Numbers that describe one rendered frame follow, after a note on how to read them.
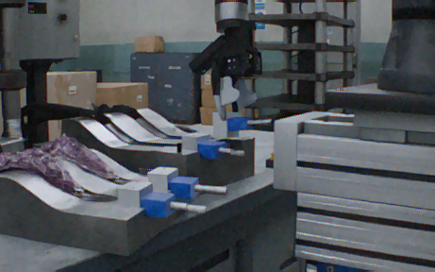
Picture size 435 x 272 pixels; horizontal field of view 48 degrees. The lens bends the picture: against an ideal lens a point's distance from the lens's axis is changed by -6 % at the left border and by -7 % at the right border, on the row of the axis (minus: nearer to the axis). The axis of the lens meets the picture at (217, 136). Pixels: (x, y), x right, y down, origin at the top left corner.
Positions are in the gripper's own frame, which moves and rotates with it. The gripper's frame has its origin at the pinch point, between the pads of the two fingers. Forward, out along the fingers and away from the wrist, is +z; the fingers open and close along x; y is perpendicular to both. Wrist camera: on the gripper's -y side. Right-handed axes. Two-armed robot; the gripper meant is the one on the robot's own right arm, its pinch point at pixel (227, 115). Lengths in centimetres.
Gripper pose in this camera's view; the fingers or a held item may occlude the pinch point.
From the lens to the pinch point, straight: 113.9
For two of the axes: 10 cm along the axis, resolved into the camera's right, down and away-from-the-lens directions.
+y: 8.2, -0.5, -5.7
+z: 0.4, 10.0, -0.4
